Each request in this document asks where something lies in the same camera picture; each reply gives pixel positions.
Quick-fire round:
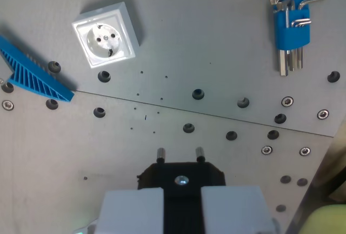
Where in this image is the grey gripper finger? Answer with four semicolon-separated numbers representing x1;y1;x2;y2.
95;188;165;234
201;185;277;234

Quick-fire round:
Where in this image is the black plug with metal pins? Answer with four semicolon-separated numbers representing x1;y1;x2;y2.
136;146;227;234

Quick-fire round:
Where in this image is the yellow-green soft object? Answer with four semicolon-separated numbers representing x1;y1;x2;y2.
306;204;346;234

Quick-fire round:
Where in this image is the large silver hex key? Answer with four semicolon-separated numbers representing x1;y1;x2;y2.
270;0;290;77

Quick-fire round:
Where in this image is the medium silver hex key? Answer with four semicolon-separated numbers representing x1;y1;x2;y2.
281;0;298;72

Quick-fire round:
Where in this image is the blue ribbed plastic wedge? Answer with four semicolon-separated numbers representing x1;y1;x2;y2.
0;35;75;105

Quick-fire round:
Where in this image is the blue hex key holder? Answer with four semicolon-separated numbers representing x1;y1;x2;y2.
270;0;310;50

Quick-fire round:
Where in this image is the small silver hex key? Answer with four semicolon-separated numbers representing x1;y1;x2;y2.
290;18;312;29

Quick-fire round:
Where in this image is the white wall socket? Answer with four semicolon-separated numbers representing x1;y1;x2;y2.
71;1;142;69

